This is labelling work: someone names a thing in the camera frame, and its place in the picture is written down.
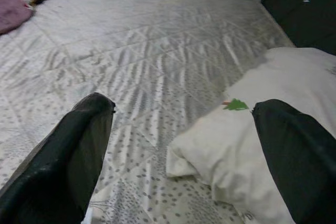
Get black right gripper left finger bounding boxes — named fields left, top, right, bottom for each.
left=0, top=92, right=117, bottom=224

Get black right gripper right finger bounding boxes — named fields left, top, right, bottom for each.
left=251, top=99, right=336, bottom=224

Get white pillow with green tree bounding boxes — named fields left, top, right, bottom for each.
left=165, top=47, right=336, bottom=224

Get white quilted mattress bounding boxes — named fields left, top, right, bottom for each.
left=0, top=0, right=297, bottom=224

